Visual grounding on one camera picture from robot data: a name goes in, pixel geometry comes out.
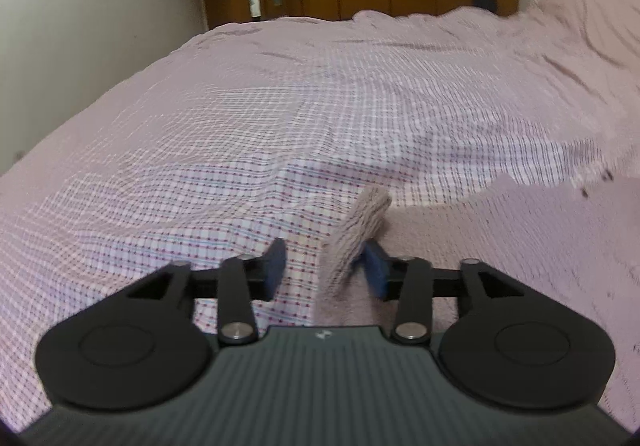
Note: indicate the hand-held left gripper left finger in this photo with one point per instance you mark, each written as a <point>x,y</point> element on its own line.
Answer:
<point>275,267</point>

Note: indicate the brown wooden door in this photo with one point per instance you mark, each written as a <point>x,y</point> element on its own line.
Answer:
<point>227,1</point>

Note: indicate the pink checked bed sheet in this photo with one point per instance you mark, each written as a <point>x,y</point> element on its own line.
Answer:
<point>240,126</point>

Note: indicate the lilac knitted cardigan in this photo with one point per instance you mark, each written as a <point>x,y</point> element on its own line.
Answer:
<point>510,276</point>

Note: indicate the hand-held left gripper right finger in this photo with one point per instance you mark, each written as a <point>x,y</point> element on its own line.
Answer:
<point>376,268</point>

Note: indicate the small dark bag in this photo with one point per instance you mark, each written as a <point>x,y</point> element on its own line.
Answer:
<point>485,2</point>

